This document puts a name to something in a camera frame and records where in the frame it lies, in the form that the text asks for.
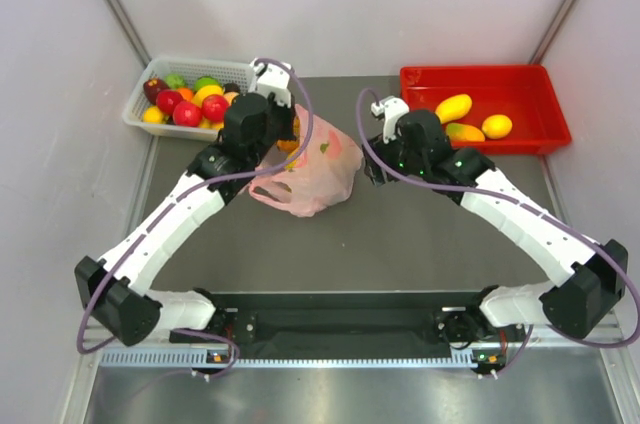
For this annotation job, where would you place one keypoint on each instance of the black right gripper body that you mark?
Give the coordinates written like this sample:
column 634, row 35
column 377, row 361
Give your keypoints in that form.
column 396, row 155

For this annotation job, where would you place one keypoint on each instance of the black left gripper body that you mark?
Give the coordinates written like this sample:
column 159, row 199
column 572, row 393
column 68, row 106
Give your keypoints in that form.
column 281, row 126

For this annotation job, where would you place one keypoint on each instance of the yellow banana bunch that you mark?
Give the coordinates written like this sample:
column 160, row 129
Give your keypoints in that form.
column 289, row 148

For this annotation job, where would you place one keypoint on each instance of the pink translucent plastic bag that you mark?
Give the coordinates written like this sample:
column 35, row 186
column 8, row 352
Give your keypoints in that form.
column 321, row 177

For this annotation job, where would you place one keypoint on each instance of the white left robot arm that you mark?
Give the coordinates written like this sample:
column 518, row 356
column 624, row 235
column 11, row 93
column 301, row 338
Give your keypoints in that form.
column 116, row 288

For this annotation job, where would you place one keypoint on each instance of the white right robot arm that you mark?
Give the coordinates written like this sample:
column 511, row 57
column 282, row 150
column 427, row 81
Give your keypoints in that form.
column 583, row 277

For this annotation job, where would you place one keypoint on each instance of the dark fruit back in basket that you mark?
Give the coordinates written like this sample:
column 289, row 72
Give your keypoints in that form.
column 231, row 88

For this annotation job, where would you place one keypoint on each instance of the dark red fruit in basket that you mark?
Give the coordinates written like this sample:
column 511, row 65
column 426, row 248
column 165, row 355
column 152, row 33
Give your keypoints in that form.
column 152, row 87

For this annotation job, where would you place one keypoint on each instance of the orange peach in basket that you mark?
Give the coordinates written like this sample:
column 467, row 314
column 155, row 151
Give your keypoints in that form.
column 230, row 97

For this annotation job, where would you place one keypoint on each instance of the orange green mango in tray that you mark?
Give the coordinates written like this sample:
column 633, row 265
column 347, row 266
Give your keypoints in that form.
column 459, row 132

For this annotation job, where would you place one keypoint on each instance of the red apple right in basket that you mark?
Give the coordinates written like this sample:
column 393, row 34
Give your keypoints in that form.
column 214, row 107

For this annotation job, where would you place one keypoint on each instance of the red apple in basket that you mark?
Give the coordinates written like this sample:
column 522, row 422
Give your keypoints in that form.
column 214, row 107
column 187, row 114
column 167, row 100

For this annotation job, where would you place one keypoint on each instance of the yellow mango in tray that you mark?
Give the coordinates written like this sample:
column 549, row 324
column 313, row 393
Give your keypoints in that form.
column 453, row 108

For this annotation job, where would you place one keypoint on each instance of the white perforated plastic basket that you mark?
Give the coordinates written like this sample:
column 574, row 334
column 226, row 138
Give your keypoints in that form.
column 191, row 70

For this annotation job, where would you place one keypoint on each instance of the yellow banana in basket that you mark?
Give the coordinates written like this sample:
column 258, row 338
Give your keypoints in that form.
column 205, row 92

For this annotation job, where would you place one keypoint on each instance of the green apple in basket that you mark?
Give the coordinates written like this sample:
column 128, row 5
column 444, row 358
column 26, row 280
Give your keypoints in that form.
column 205, row 81

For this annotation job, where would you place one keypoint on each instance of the red apple middle in basket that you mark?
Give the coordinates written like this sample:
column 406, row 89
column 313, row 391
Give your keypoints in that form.
column 187, row 114

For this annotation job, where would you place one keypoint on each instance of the small orange in basket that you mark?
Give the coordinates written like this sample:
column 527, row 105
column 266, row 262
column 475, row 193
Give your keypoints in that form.
column 186, row 93

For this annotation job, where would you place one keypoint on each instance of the yellow lemon in tray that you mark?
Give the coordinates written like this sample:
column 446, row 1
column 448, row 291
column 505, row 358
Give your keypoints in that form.
column 497, row 126

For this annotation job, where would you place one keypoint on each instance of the green lime in basket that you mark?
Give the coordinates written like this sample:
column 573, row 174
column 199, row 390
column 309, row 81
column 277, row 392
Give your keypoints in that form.
column 175, row 81

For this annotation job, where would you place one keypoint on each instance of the red apple left in basket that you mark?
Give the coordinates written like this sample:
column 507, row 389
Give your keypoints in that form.
column 167, row 100

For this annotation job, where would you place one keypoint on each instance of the yellow lemon in basket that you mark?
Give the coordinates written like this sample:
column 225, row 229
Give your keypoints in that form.
column 153, row 115

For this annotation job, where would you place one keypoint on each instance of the red plastic tray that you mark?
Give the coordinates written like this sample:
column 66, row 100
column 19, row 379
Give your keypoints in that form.
column 524, row 93

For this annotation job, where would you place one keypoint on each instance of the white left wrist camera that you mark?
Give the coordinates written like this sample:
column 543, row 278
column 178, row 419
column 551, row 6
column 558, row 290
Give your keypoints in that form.
column 271, row 80

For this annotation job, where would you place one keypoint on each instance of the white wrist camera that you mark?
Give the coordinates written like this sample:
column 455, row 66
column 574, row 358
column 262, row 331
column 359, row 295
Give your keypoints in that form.
column 271, row 80
column 390, row 110

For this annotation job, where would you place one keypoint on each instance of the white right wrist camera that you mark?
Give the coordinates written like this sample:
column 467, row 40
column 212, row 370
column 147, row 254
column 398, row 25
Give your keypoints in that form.
column 390, row 110

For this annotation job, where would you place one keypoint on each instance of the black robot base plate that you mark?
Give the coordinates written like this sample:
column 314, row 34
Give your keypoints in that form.
column 349, row 325

